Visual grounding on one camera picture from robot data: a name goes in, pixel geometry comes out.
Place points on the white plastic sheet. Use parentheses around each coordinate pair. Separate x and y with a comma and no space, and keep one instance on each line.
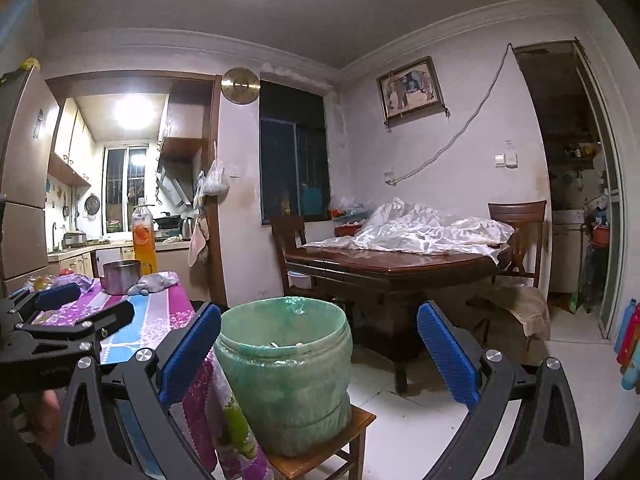
(415,232)

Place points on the dark wooden chair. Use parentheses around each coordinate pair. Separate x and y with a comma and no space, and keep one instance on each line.
(287,240)

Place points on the green floor bag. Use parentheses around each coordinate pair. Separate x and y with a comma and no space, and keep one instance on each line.
(578,297)

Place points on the steel range hood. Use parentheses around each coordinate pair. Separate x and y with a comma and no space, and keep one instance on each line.
(175,187)

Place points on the kitchen window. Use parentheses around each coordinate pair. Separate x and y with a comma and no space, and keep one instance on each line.
(125,190)

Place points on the teal bottle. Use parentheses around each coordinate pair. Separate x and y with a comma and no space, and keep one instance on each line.
(632,374)

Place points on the wooden stool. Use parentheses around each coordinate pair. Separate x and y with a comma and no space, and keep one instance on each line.
(360,417)

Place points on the yellow packet on refrigerator top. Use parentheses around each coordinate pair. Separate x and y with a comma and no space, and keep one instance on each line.
(30,63)

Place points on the dark wooden dining table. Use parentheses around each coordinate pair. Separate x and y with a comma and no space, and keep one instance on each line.
(390,280)

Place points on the kitchen counter cabinets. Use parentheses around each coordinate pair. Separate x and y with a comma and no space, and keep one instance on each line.
(75,260)

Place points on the grey refrigerator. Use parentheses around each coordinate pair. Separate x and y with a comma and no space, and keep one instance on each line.
(25,160)

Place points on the red bottle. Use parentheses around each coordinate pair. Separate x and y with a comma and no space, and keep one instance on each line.
(631,340)

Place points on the orange juice bottle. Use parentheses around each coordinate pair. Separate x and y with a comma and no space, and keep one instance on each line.
(144,240)

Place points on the steel kettle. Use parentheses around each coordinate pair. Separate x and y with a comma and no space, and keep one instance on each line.
(187,229)

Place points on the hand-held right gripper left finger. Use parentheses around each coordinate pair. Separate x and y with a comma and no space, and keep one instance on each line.
(192,355)

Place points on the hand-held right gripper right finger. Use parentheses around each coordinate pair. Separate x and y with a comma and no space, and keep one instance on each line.
(447,355)

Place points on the white hanging plastic bag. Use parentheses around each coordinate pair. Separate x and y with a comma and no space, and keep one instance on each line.
(216,180)

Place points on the floral purple tablecloth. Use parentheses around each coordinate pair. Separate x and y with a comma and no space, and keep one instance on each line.
(165,305)

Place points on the wall kitchen cabinet with hood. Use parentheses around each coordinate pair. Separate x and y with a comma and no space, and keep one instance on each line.
(182,125)

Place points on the green trash bin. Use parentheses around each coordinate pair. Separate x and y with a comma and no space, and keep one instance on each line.
(285,390)

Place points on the black wok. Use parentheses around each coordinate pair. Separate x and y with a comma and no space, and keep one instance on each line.
(167,221)

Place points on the hanging metal strainer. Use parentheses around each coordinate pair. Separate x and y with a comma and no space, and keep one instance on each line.
(92,206)

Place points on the bread roll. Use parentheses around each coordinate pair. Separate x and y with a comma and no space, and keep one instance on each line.
(41,280)

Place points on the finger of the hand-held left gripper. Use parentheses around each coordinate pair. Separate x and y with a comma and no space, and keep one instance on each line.
(57,297)
(117,315)

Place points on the framed elephant picture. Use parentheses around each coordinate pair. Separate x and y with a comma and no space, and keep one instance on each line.
(410,89)

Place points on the red bowl with clutter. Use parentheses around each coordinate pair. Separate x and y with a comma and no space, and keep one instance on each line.
(347,222)

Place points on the wooden chair with carved back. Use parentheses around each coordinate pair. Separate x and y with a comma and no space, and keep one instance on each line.
(517,220)

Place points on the dark cloth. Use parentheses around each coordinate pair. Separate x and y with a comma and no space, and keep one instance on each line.
(9,76)

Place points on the gold wall clock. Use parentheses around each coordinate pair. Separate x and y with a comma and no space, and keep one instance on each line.
(240,86)

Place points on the wooden kitchen door frame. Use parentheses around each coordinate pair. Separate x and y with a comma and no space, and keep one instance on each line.
(130,80)

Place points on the grey cloth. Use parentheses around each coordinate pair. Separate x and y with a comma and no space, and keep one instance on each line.
(152,284)

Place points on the dark barred window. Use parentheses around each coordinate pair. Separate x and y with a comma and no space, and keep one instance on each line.
(292,160)

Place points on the kitchen ceiling light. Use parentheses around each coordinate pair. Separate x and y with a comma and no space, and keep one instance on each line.
(133,110)

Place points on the purple plastic bag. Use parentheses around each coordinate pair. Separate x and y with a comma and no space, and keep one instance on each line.
(82,280)

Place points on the long wall kitchen cabinet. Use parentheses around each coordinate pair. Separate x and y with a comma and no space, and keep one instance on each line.
(70,145)

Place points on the white light switch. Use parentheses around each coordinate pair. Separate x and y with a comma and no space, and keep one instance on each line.
(505,160)

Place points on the hanging beige cloth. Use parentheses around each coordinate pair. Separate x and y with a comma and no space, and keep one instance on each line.
(198,242)

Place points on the blue bottle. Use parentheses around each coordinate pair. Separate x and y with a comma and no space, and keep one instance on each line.
(625,325)

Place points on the bluish hanging plastic bag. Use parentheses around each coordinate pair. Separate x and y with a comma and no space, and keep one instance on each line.
(200,187)

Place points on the sliding door frame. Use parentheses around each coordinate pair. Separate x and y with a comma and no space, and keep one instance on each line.
(607,185)

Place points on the person's left hand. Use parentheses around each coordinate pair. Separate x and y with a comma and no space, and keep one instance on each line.
(47,420)

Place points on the beige cloth on chair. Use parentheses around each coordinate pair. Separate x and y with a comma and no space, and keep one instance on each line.
(520,310)

